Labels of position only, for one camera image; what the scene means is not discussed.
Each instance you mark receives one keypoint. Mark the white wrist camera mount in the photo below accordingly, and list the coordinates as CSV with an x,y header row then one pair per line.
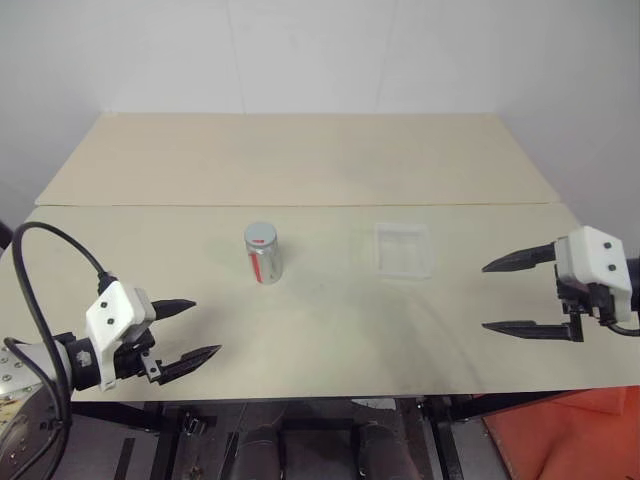
x,y
595,262
112,310

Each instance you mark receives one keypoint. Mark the grey plastic container lid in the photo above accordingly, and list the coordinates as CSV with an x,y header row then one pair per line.
x,y
260,233

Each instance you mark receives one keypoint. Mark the orange sheet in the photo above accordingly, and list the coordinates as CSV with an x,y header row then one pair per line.
x,y
565,435

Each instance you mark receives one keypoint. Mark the black metal table frame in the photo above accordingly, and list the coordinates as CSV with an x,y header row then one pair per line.
x,y
165,440

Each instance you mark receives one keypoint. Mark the clear plastic container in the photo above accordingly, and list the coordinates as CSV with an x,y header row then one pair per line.
x,y
404,250

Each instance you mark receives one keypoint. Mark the small metal bracket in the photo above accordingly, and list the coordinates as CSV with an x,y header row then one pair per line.
x,y
195,425

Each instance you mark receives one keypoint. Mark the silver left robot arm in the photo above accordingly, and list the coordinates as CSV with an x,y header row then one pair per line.
x,y
27,365

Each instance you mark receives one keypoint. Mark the dark rounded shape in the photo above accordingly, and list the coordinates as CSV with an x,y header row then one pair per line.
x,y
262,450
382,452

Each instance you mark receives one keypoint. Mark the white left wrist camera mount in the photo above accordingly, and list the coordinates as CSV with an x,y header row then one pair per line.
x,y
112,310

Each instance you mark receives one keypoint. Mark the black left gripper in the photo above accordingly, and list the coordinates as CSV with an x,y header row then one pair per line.
x,y
131,357

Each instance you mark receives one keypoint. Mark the clear plastic jar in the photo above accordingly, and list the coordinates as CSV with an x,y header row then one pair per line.
x,y
265,262

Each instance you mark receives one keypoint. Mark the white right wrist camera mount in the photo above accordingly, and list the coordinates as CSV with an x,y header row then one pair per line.
x,y
595,262

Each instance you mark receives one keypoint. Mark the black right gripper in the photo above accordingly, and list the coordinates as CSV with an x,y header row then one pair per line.
x,y
582,295

